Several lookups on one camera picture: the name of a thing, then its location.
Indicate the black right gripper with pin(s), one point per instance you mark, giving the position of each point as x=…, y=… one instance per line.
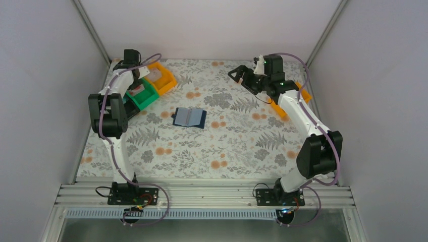
x=246, y=76

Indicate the blue leather card holder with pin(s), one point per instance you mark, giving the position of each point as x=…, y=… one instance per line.
x=189, y=117

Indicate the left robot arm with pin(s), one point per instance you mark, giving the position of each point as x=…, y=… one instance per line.
x=109, y=119

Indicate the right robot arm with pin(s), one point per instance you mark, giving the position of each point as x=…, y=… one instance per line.
x=319, y=157

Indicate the pale floral card in orange bin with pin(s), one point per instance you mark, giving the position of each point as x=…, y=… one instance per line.
x=154, y=75

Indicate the red circle card in green bin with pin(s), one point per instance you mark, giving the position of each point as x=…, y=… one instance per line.
x=137, y=90

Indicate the orange plastic bin right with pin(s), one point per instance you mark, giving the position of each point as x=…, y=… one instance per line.
x=294, y=103

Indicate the orange plastic bin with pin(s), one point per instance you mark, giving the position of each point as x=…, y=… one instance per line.
x=294, y=103
x=164, y=84

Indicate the orange plastic bin left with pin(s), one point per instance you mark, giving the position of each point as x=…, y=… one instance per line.
x=164, y=84

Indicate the green plastic bin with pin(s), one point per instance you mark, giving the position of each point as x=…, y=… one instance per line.
x=146, y=97

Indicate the black plastic bin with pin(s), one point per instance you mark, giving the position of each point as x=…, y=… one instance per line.
x=131, y=108

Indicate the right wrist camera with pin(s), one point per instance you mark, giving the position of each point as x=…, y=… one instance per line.
x=259, y=65

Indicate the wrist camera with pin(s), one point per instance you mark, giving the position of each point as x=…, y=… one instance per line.
x=259, y=65
x=143, y=71

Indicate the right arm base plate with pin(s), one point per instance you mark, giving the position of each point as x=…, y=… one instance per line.
x=271, y=197

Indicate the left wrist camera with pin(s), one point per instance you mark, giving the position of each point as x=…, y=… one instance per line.
x=143, y=71

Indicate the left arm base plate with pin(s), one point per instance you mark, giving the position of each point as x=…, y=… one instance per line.
x=132, y=197

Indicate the aluminium rail frame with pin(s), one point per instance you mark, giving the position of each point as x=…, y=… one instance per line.
x=201, y=193

